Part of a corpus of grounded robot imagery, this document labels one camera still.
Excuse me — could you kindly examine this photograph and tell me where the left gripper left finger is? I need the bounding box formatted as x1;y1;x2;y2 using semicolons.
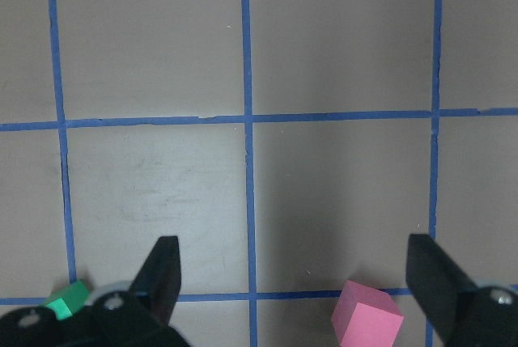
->
129;235;180;326

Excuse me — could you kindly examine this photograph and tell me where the pink cube centre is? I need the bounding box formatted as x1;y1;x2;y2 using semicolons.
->
331;280;404;347

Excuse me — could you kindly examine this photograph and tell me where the green cube near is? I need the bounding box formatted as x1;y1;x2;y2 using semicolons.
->
41;280;90;320

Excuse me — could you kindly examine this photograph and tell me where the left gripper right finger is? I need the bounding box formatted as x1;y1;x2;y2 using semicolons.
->
405;234;476;339

